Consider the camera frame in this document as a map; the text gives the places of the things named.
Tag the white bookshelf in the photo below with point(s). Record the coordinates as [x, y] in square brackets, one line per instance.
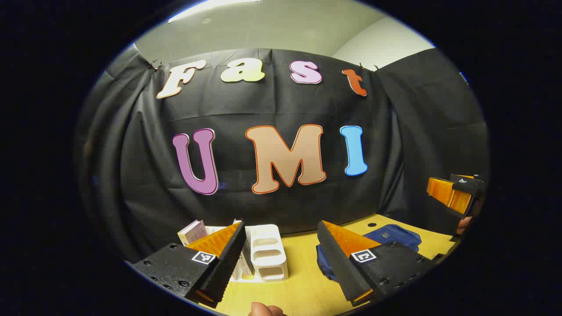
[268, 259]

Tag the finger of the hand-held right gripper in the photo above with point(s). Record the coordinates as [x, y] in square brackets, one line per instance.
[448, 195]

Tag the black backdrop cloth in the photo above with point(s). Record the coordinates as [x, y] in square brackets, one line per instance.
[263, 105]

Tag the blue schoolbag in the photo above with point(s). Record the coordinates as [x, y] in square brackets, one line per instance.
[395, 237]

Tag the pink cover book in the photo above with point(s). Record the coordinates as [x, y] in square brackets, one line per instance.
[193, 231]

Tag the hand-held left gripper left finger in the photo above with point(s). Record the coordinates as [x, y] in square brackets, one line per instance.
[228, 267]

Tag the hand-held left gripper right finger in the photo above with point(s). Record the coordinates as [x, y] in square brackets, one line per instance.
[340, 267]

